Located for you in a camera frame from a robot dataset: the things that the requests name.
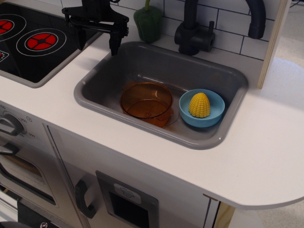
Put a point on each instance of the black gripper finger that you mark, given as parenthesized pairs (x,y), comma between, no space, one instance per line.
(78,34)
(116,35)

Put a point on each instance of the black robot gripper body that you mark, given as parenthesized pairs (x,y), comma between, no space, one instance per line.
(95,15)

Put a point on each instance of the yellow toy corn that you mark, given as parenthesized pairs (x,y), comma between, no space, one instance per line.
(199,105)

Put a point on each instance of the grey sink basin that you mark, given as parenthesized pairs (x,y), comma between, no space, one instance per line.
(101,89)

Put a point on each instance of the light blue bowl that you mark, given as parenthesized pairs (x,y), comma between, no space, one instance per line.
(217,107)

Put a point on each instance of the green toy bell pepper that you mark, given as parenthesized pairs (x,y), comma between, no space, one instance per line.
(148,21)

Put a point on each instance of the black toy stovetop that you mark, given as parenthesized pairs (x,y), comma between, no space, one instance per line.
(34,45)

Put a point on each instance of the black toy faucet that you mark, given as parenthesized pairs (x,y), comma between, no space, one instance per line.
(191,39)

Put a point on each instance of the orange transparent pot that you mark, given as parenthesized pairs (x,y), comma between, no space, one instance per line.
(147,101)

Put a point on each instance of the grey oven knob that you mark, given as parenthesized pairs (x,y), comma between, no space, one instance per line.
(10,125)

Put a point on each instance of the toy oven door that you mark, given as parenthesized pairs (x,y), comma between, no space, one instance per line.
(23,172)

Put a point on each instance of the wooden side panel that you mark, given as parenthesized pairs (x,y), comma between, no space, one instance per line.
(280,19)

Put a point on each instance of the grey dispenser panel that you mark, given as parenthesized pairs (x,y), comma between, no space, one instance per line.
(128,204)

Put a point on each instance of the white cabinet door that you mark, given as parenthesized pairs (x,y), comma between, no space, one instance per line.
(180,205)

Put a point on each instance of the grey oven door handle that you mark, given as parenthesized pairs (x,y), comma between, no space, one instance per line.
(8,148)

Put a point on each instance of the black cabinet door handle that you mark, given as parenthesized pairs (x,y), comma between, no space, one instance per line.
(80,193)

